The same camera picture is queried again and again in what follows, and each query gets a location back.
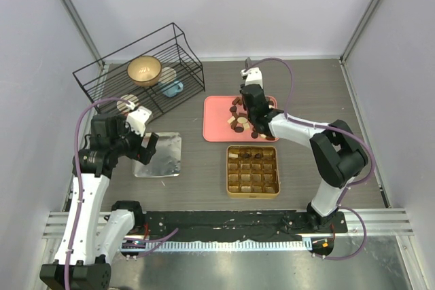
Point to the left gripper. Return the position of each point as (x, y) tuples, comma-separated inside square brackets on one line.
[(145, 153)]

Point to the pink tray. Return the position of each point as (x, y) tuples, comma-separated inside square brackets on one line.
[(225, 120)]

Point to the gold chocolate box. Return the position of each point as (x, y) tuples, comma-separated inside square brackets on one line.
[(252, 172)]

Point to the metal tongs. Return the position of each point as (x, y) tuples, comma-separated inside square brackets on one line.
[(248, 63)]

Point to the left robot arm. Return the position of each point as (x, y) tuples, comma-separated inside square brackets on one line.
[(83, 259)]

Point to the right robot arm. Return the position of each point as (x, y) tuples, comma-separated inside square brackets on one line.
[(339, 155)]

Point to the silver box lid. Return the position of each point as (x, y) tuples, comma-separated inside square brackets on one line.
[(166, 162)]

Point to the pink cup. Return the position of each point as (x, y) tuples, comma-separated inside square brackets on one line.
[(128, 103)]

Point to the blue cup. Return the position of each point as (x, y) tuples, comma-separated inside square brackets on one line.
[(172, 88)]

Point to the gold bowl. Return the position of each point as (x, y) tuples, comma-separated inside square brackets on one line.
[(144, 71)]

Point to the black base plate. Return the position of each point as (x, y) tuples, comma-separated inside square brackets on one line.
[(232, 226)]

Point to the black wire rack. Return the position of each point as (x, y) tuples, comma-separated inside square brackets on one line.
[(107, 76)]

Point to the white cable duct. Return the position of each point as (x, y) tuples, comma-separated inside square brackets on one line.
[(238, 246)]

